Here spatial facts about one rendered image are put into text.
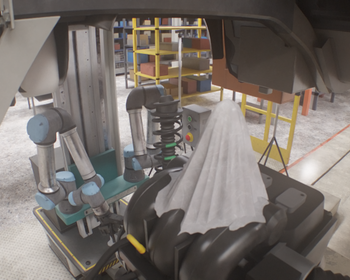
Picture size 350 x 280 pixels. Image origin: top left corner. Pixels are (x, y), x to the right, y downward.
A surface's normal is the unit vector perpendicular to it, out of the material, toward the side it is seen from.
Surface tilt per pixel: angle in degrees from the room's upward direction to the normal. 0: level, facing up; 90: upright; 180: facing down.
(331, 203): 0
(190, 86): 90
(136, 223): 68
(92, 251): 0
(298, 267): 17
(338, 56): 133
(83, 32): 90
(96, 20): 76
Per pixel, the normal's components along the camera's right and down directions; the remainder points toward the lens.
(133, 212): -0.55, -0.27
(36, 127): -0.31, 0.26
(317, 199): 0.00, -0.91
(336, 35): -0.57, 0.81
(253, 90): -0.78, 0.26
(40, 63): 0.62, 0.46
